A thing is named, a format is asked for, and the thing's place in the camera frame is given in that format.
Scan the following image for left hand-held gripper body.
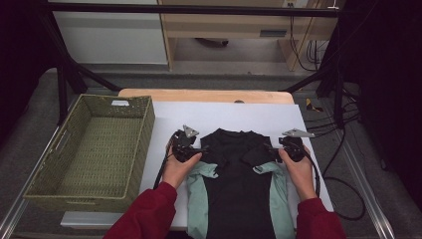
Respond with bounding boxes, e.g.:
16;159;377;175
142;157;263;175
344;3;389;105
171;124;201;163

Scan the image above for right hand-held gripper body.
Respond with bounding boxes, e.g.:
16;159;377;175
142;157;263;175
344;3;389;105
278;128;317;163

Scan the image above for black and green t-shirt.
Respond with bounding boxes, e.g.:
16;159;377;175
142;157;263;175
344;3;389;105
185;128;297;239

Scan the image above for green woven basket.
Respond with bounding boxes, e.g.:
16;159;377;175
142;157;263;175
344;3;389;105
23;94;156;214

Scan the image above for person's left hand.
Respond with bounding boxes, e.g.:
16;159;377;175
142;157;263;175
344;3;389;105
161;145;203;191

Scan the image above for person's right hand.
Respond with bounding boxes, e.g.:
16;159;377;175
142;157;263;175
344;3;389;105
278;145;319;203

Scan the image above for yellow and black tape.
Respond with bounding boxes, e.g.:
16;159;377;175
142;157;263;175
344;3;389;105
305;98;324;114

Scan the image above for white board sheet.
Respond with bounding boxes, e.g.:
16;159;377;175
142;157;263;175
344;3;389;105
60;101;341;232

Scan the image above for black metal stand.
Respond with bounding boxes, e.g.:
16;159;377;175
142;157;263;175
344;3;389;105
282;16;347;130
39;13;123;127

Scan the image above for dark low object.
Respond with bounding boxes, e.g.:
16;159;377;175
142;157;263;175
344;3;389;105
194;37;230;48

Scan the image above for black curtain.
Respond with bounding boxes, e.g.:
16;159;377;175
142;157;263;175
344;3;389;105
0;0;63;147
337;0;422;203

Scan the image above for light wooden desk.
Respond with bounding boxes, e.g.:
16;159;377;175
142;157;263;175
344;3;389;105
156;0;346;73

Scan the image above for black horizontal metal bar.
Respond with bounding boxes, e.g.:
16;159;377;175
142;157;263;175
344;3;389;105
49;2;341;18

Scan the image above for white cabinet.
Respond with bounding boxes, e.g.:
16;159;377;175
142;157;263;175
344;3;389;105
49;0;169;66

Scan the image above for bundle of black floor cables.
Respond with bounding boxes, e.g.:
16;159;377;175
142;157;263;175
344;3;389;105
304;88;362;139

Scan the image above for right hand-held gripper cable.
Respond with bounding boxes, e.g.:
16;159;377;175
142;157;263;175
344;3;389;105
303;144;322;199

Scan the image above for hand-held gripper cable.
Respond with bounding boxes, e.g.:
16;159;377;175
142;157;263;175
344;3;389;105
152;130;182;191
303;144;322;199

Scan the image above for left hand-held gripper cable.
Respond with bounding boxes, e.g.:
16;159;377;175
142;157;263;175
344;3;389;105
152;130;182;191

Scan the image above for black hanging cables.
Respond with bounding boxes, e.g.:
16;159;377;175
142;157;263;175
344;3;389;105
289;6;321;73

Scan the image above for yellow cable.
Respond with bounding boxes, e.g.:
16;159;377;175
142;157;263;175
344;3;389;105
297;9;319;66

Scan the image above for black looped floor cable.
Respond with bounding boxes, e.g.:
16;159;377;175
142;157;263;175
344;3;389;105
321;127;367;222

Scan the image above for aluminium rail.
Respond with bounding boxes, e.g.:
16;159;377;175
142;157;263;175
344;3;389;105
326;99;396;239
0;124;64;239

